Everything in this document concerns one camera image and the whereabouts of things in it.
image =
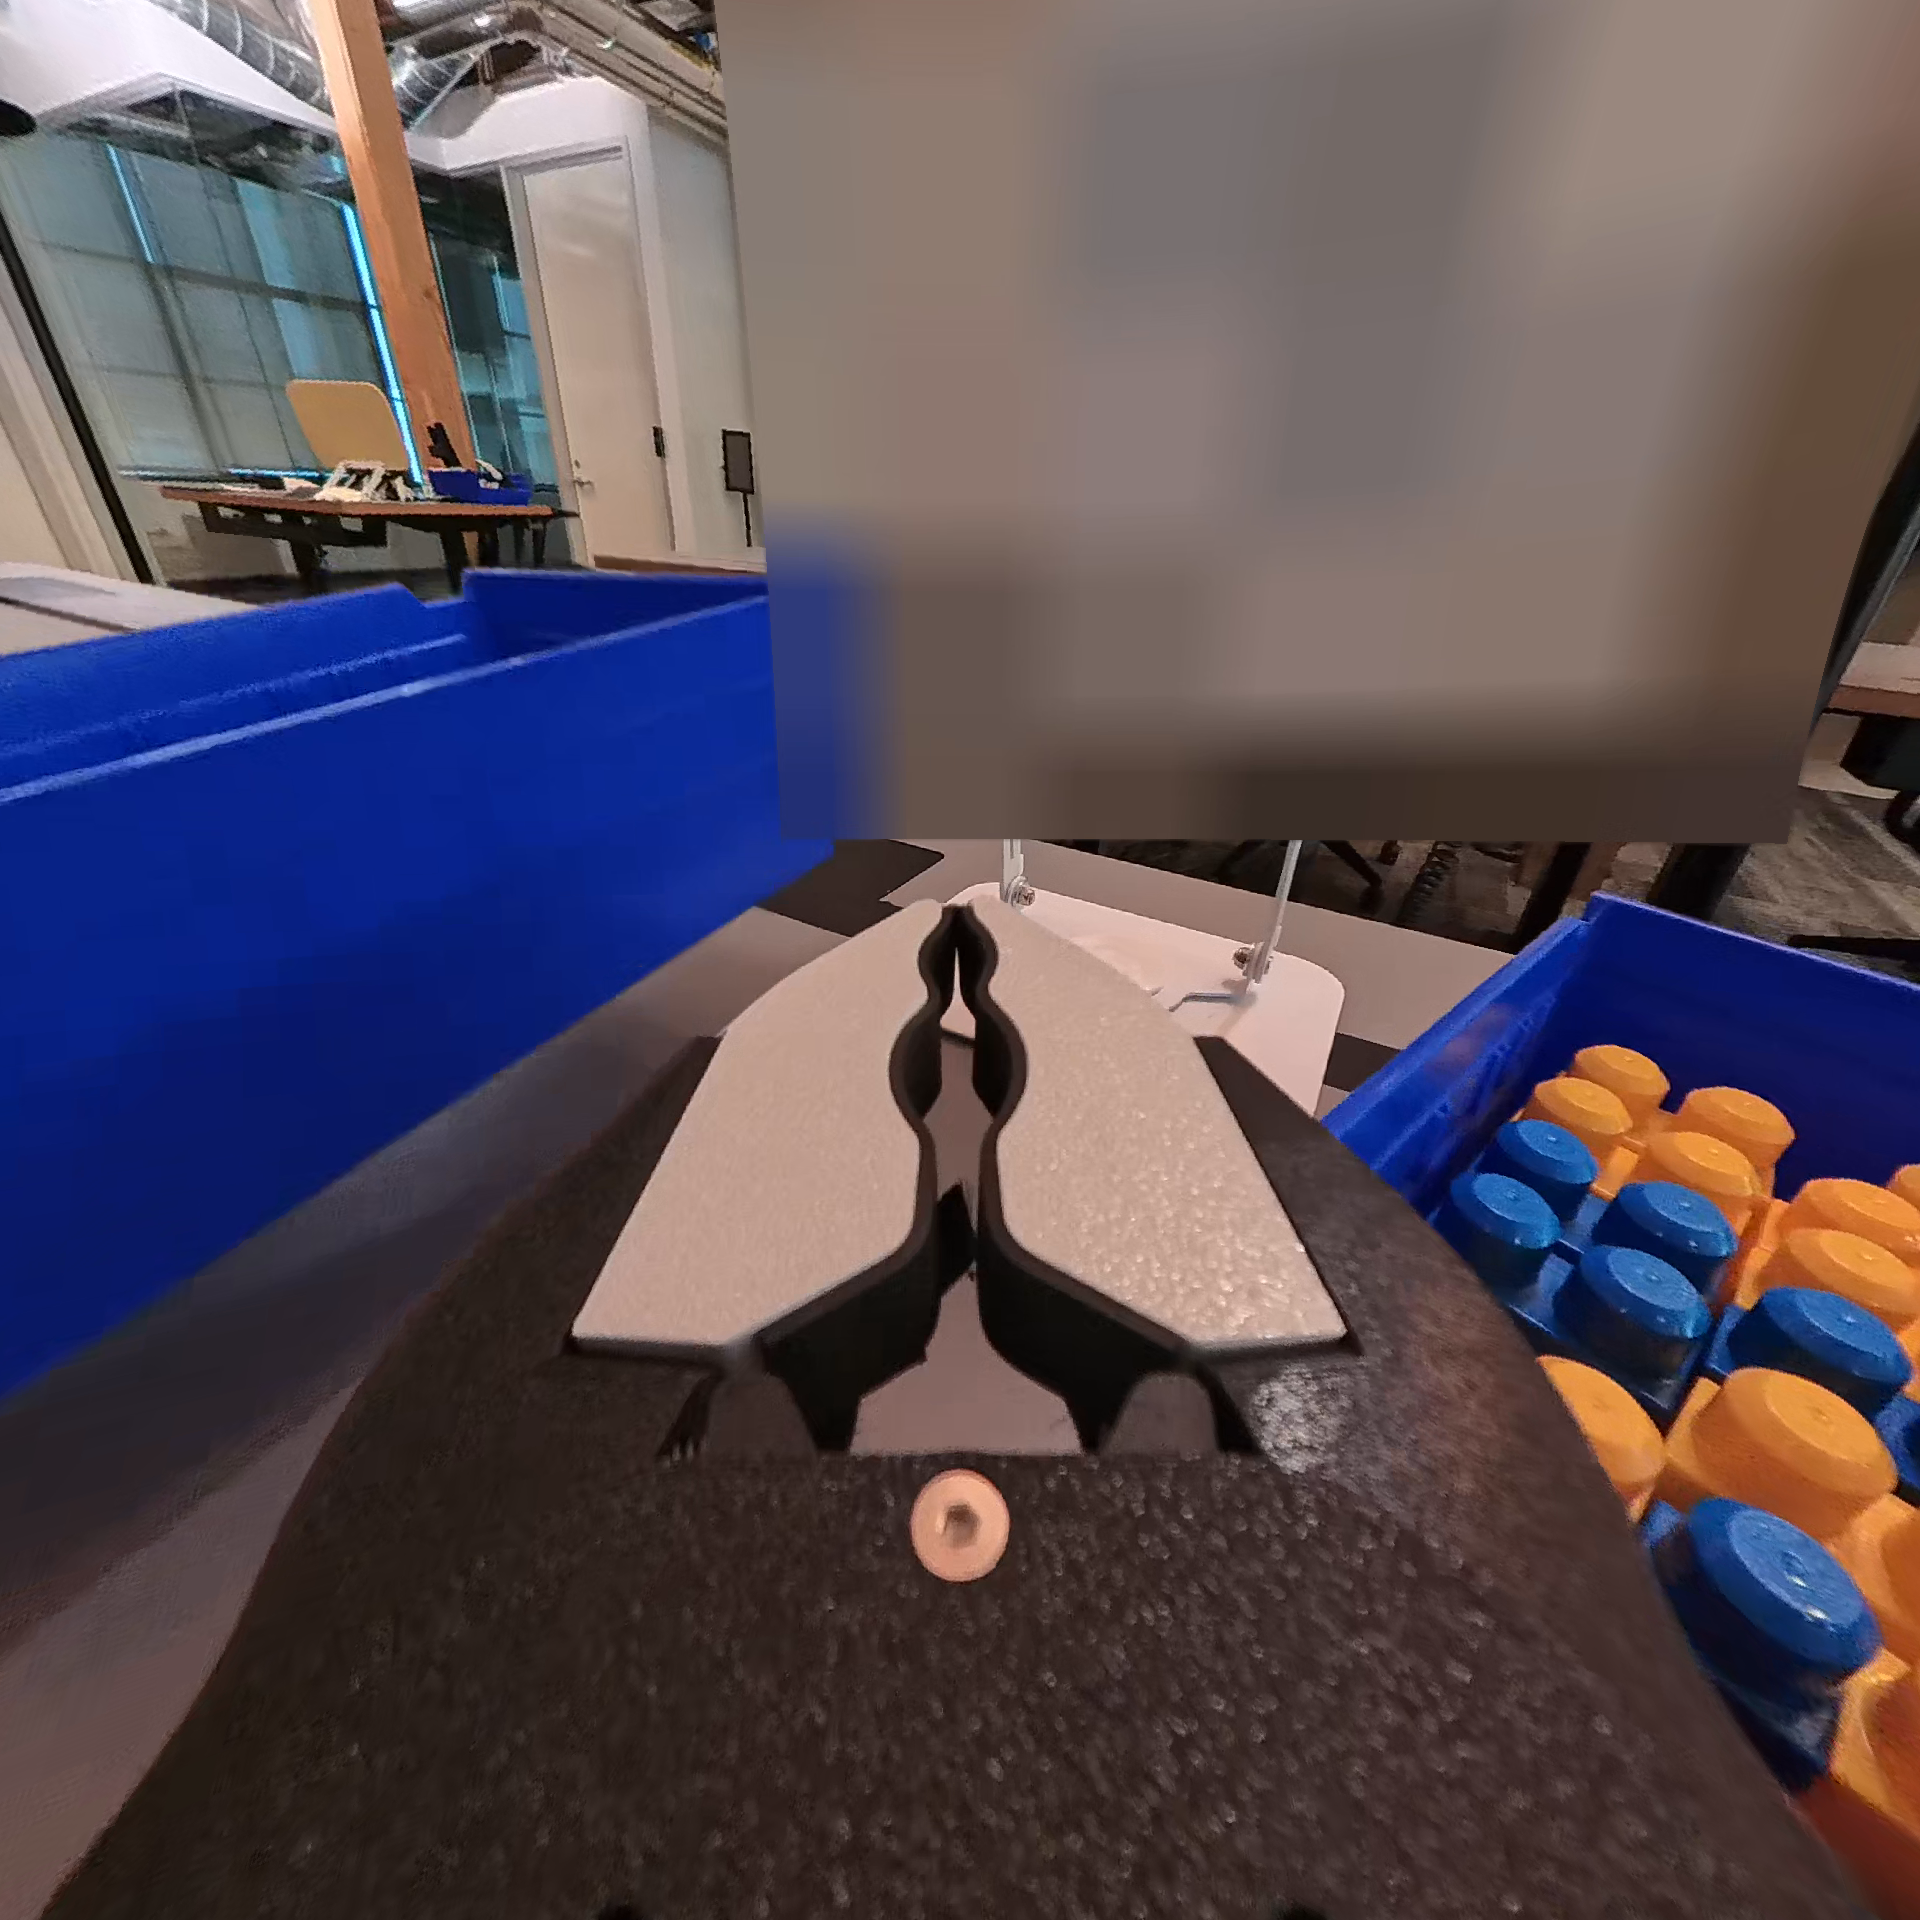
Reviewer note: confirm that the blue plastic bin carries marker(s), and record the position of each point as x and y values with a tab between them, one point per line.
483	484
1724	976
302	931

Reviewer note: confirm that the black floor lamp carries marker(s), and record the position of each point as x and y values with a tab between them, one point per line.
73	390

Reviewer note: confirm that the wooden document stand white base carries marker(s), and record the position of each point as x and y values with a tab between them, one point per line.
345	420
1275	1034

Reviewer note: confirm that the white door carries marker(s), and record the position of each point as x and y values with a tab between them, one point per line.
593	359

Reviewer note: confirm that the wooden top office desk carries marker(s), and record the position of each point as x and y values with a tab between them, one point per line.
361	509

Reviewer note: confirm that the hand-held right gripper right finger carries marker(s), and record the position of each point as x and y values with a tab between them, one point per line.
1155	1186

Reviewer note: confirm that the grey top table wooden edge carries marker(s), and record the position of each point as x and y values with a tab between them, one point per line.
91	599

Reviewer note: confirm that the pile of blue mega blocks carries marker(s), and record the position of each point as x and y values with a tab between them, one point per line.
1635	1308

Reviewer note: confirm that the pile of yellow mega blocks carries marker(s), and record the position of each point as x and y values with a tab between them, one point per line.
1788	1441

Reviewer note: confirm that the framed sign on stand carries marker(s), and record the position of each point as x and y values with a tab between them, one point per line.
738	458

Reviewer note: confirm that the silver ventilation duct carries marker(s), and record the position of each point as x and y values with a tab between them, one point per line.
497	46

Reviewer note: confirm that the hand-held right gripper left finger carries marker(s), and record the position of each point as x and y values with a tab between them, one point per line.
765	1186

